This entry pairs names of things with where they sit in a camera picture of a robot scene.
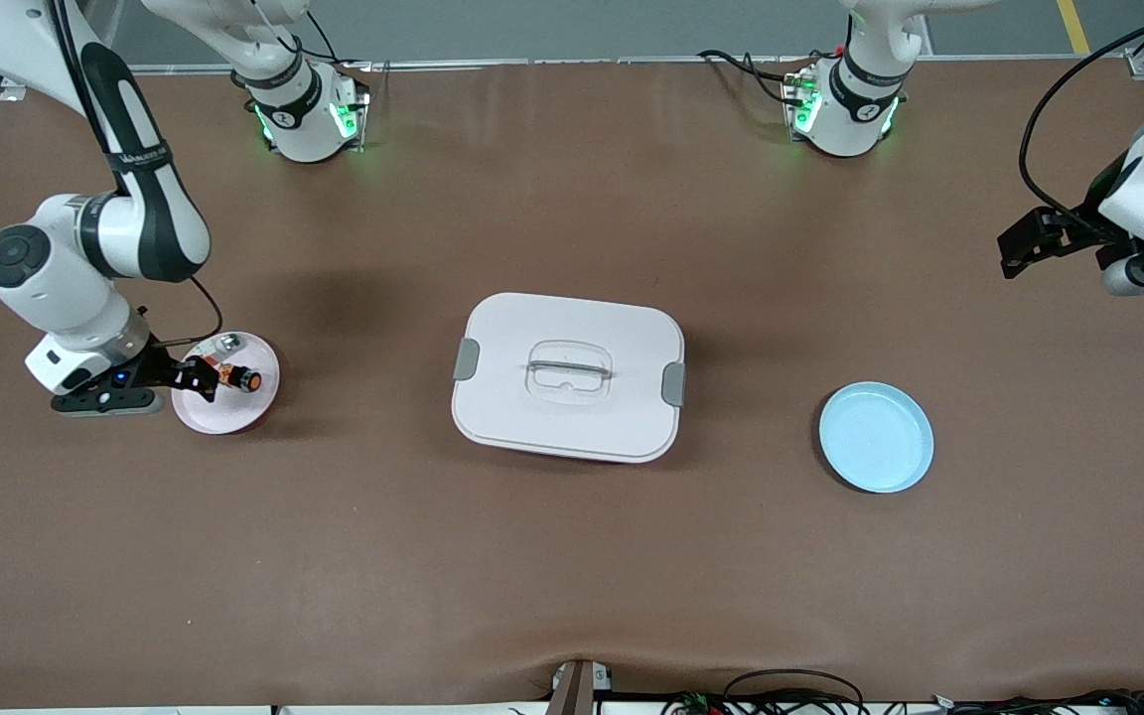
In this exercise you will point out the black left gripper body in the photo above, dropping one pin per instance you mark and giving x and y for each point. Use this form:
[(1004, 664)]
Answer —
[(1074, 224)]

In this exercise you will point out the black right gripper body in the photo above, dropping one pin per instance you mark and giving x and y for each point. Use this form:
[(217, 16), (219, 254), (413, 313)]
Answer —
[(161, 367)]

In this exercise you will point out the orange push button switch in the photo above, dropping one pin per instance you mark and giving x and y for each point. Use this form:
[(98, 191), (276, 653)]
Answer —
[(239, 378)]

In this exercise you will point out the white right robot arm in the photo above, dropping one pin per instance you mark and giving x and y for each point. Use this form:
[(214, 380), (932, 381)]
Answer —
[(56, 288)]

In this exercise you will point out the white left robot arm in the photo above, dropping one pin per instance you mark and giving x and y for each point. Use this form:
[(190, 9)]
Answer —
[(860, 109)]

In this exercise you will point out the pink round plate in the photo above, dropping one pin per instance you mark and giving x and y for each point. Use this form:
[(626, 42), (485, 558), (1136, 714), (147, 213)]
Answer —
[(234, 412)]

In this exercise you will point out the light blue round plate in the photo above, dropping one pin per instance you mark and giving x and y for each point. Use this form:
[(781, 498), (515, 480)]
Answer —
[(875, 437)]

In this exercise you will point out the white lidded storage box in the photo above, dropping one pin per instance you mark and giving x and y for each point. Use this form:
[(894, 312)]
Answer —
[(568, 375)]

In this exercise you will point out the brown camera mount post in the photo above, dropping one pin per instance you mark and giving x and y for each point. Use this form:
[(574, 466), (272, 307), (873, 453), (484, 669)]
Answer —
[(572, 690)]

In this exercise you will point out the small white mount block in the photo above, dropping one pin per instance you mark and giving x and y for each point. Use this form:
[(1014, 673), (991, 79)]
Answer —
[(601, 677)]

